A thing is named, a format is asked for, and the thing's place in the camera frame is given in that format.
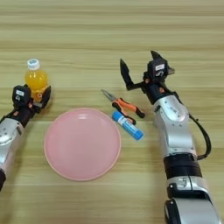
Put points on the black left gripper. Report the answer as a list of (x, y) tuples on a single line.
[(22, 115)]

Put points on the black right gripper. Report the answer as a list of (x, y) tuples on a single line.
[(154, 90)]

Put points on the orange juice bottle white cap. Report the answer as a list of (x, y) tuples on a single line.
[(36, 78)]

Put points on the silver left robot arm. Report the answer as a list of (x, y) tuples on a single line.
[(8, 137)]

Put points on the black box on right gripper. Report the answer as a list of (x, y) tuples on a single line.
[(157, 68)]

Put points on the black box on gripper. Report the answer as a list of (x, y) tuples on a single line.
[(20, 94), (157, 68)]

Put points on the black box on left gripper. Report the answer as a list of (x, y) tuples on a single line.
[(20, 94)]

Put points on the pink round plate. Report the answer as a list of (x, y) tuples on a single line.
[(81, 145)]

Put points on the blue glue stick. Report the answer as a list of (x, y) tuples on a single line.
[(128, 126)]

